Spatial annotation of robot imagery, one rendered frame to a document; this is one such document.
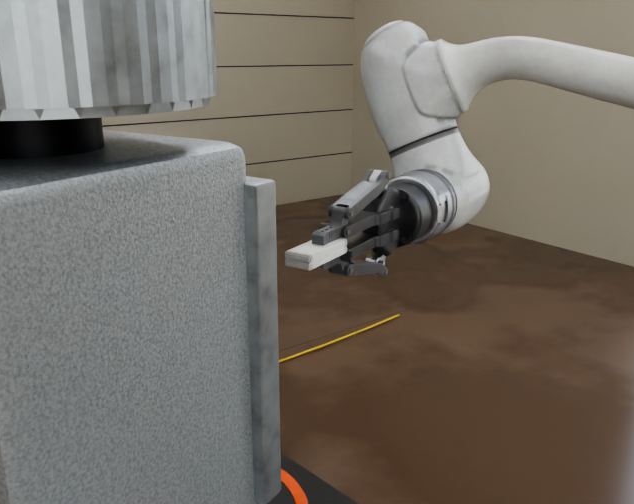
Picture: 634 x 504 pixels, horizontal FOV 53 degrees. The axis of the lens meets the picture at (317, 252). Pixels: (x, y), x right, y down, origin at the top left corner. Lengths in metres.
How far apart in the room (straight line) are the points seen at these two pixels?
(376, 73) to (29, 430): 0.64
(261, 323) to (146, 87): 0.22
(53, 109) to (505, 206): 5.97
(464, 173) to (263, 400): 0.46
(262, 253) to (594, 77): 0.53
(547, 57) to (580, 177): 4.92
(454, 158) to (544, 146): 5.08
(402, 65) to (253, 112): 6.01
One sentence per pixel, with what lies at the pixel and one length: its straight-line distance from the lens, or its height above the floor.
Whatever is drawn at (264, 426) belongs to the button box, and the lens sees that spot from 0.55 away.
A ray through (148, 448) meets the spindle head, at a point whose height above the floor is 1.38.
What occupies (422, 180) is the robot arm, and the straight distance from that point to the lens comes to 0.80.
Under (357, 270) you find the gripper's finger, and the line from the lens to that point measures 0.69.
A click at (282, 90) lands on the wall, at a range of 7.04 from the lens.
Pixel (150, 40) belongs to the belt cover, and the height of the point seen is 1.64.
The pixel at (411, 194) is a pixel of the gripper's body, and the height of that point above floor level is 1.47.
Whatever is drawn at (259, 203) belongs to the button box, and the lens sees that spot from 0.48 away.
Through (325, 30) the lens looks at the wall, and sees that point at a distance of 7.37.
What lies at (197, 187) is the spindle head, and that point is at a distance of 0.44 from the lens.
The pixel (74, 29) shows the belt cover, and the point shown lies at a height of 1.64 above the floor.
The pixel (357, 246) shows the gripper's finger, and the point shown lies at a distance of 0.68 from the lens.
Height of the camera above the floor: 1.63
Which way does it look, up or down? 17 degrees down
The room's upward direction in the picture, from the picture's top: straight up
